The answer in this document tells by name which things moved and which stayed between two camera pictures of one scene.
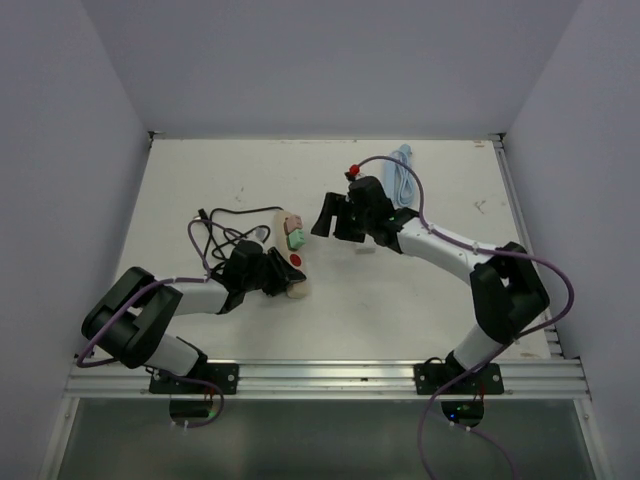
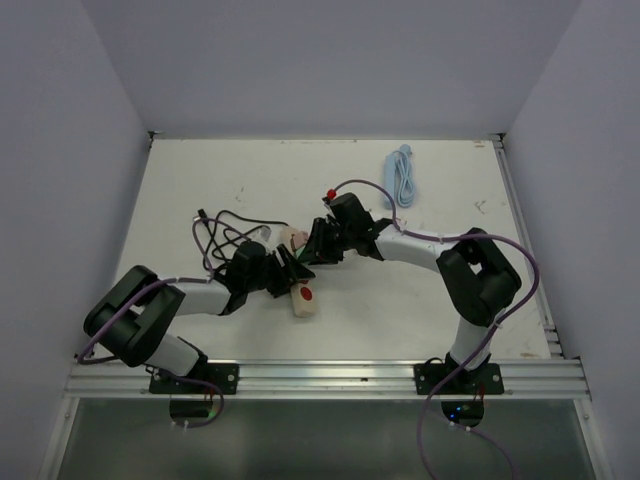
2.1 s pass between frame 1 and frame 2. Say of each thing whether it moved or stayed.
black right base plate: stayed
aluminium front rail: stayed
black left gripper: stayed
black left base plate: stayed
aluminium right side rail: stayed
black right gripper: moved
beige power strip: moved
